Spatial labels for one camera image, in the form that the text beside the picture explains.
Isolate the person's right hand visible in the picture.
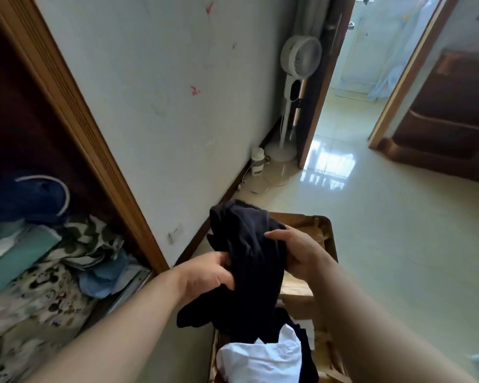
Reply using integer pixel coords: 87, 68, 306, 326
263, 225, 332, 284

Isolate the person's left hand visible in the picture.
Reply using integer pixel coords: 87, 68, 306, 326
175, 251, 236, 307

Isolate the gold hard-shell suitcase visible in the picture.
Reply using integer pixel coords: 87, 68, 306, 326
207, 211, 354, 383

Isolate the white polo shirt black trim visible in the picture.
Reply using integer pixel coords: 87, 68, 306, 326
215, 323, 303, 383

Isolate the person's right forearm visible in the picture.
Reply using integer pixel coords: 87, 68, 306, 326
307, 259, 479, 383

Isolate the person's left forearm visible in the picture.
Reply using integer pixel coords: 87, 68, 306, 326
23, 269, 188, 383

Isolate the small white jar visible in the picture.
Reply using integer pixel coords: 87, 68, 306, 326
250, 146, 271, 177

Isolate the dark brown room door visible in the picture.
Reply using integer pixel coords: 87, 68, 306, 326
297, 0, 358, 170

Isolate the panda print fabric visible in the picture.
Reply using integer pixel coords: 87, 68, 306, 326
0, 259, 104, 383

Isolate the teal folded cloth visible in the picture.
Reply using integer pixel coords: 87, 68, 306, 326
0, 225, 63, 304

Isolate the navy bag white piping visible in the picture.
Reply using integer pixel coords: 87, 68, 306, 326
0, 174, 71, 226

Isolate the dark brown wooden cabinet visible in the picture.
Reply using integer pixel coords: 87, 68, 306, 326
377, 48, 479, 187

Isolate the white standing fan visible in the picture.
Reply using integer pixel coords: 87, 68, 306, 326
263, 34, 324, 163

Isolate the white cabinet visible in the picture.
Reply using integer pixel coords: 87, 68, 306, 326
335, 11, 388, 96

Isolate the pale curtain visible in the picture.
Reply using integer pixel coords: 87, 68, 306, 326
293, 0, 332, 38

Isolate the white wall socket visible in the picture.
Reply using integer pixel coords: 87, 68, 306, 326
167, 223, 184, 246

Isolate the wooden door frame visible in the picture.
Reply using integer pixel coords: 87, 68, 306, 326
368, 0, 463, 150

